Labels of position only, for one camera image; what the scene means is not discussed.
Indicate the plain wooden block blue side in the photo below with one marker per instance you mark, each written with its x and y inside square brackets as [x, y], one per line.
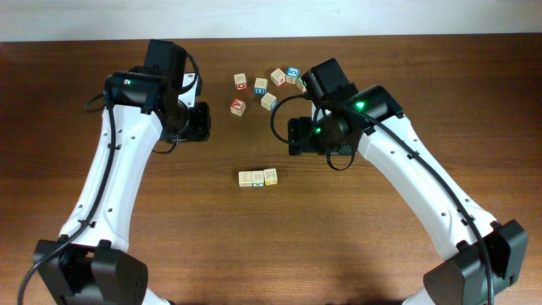
[269, 101]

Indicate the wooden block yellow side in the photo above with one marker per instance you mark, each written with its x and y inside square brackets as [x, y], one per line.
[270, 177]

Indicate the wooden block green R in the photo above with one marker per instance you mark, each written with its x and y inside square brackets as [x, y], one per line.
[300, 84]

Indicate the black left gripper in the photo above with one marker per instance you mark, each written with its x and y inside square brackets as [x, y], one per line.
[200, 131]

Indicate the wooden block red G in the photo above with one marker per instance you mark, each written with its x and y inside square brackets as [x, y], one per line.
[240, 81]

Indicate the wooden block red print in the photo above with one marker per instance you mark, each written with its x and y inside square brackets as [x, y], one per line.
[278, 77]

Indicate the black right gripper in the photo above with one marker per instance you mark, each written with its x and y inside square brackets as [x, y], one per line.
[297, 136]

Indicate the wooden block green V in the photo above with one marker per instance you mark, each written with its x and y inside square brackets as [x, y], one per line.
[258, 178]

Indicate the wooden block blue S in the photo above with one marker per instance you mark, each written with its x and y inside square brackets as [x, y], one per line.
[292, 75]

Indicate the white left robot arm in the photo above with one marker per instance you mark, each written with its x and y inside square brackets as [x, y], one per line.
[89, 262]

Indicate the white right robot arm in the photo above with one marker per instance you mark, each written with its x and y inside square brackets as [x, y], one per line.
[481, 257]

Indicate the wooden block red bottom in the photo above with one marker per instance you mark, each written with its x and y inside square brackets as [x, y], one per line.
[245, 178]

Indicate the wooden block red V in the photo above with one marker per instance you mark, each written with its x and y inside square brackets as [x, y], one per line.
[237, 107]

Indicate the wooden block blue letters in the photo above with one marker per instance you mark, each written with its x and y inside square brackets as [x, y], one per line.
[260, 86]

